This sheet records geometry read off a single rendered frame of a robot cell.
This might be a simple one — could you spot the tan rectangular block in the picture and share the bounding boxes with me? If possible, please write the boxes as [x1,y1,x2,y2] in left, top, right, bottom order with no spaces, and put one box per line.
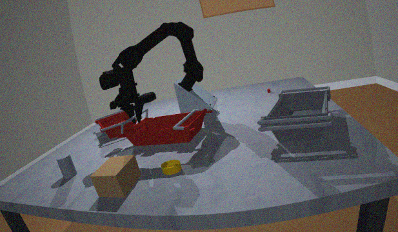
[90,155,141,198]

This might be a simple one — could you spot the yellow short cylinder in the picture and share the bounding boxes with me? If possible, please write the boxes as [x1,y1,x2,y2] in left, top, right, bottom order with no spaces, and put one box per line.
[161,160,182,175]

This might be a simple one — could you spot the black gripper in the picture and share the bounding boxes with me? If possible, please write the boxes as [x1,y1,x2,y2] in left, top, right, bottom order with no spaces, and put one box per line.
[110,81,156,123]

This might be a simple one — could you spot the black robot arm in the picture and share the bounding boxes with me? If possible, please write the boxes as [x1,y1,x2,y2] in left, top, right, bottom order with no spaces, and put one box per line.
[99,22,204,108]

